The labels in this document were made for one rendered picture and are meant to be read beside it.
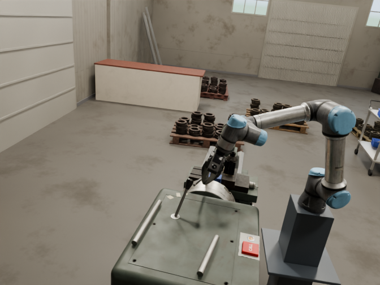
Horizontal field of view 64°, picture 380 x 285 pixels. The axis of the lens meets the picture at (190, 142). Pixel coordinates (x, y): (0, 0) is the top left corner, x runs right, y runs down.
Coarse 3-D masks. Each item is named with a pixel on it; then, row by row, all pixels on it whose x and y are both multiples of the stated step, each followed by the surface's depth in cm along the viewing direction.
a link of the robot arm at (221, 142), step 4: (220, 136) 134; (220, 140) 133; (224, 140) 132; (220, 144) 133; (224, 144) 132; (228, 144) 132; (232, 144) 132; (224, 148) 133; (228, 148) 133; (232, 148) 135
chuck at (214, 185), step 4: (196, 180) 164; (200, 184) 158; (208, 184) 158; (212, 184) 158; (216, 184) 159; (220, 184) 161; (184, 188) 166; (192, 188) 157; (212, 188) 155; (216, 188) 156; (220, 188) 158; (220, 192) 154; (224, 192) 157; (228, 196) 157; (232, 196) 162; (228, 200) 155; (232, 200) 160
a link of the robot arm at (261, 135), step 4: (248, 124) 138; (252, 124) 138; (248, 128) 131; (252, 128) 132; (256, 128) 133; (248, 132) 130; (252, 132) 131; (256, 132) 132; (260, 132) 133; (264, 132) 134; (248, 136) 131; (252, 136) 131; (256, 136) 132; (260, 136) 132; (264, 136) 133; (244, 140) 133; (248, 140) 132; (252, 140) 132; (256, 140) 132; (260, 140) 133; (264, 140) 133; (256, 144) 135; (260, 144) 134
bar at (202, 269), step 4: (216, 236) 115; (212, 240) 113; (216, 240) 113; (212, 244) 111; (216, 244) 112; (208, 248) 109; (212, 248) 109; (208, 252) 107; (212, 252) 108; (208, 256) 105; (204, 260) 103; (208, 260) 104; (204, 264) 101; (200, 268) 100; (204, 268) 100; (200, 272) 98; (204, 272) 99; (200, 276) 99
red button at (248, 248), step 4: (244, 244) 114; (248, 244) 114; (252, 244) 114; (256, 244) 114; (244, 248) 112; (248, 248) 112; (252, 248) 112; (256, 248) 112; (244, 252) 110; (248, 252) 110; (252, 252) 110; (256, 252) 110; (256, 256) 110
